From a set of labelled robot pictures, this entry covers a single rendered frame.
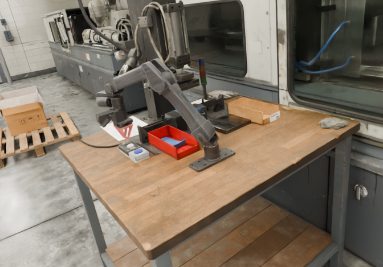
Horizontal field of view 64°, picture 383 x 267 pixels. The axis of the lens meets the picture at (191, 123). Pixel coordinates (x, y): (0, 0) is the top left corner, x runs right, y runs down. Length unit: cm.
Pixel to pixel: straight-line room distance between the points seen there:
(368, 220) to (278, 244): 47
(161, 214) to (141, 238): 11
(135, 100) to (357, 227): 361
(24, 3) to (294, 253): 986
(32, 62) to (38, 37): 79
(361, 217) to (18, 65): 987
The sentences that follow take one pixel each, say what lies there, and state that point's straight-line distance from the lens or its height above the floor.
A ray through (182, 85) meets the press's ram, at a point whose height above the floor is 114.
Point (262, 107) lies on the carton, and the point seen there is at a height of 94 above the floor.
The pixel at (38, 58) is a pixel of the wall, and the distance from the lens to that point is 1061.
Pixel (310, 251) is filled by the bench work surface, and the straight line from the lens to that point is 184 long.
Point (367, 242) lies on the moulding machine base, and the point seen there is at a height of 21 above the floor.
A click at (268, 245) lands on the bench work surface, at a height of 22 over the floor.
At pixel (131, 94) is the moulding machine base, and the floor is 32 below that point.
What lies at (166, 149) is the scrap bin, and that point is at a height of 92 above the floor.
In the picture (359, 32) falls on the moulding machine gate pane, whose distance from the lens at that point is 154.
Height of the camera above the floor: 151
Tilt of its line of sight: 22 degrees down
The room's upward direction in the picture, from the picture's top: 8 degrees counter-clockwise
